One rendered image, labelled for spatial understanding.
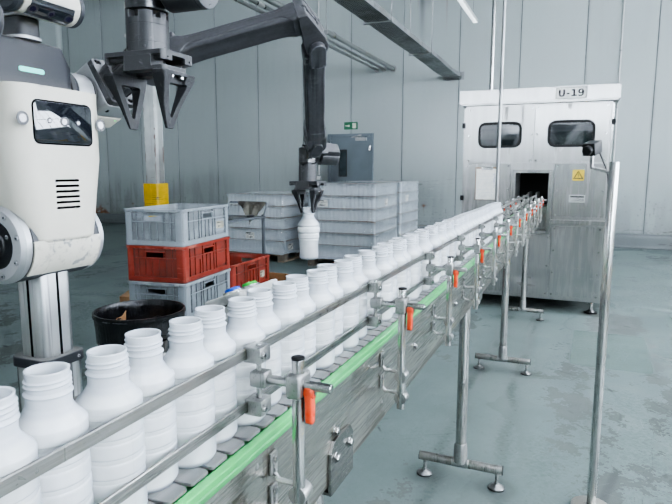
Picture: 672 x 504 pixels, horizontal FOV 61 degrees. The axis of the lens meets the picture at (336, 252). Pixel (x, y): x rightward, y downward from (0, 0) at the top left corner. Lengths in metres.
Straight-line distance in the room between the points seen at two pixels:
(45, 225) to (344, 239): 6.79
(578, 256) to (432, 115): 6.43
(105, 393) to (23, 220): 0.74
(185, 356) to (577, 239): 5.27
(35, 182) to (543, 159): 4.98
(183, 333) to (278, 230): 7.76
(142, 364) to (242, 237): 8.16
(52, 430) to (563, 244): 5.45
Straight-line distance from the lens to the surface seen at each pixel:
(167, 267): 3.57
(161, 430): 0.64
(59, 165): 1.29
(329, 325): 0.97
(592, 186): 5.74
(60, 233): 1.29
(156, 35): 0.85
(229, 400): 0.73
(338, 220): 7.88
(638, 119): 11.32
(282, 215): 8.37
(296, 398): 0.70
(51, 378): 0.54
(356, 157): 11.99
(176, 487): 0.68
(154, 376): 0.62
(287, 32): 1.44
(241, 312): 0.75
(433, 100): 11.64
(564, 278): 5.82
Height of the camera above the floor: 1.33
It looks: 8 degrees down
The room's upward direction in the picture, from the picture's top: straight up
